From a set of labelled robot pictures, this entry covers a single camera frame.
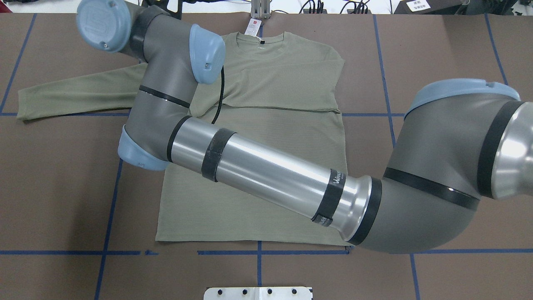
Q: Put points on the olive green long-sleeve shirt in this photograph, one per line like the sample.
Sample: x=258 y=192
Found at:
x=248 y=132

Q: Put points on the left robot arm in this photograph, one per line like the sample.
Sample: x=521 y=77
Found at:
x=461 y=140

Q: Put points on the white paper hang tag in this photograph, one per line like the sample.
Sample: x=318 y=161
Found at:
x=253 y=27

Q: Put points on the black power strip with plugs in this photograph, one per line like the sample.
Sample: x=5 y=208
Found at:
x=347 y=7

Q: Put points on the aluminium frame post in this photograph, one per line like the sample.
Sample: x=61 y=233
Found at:
x=260 y=9

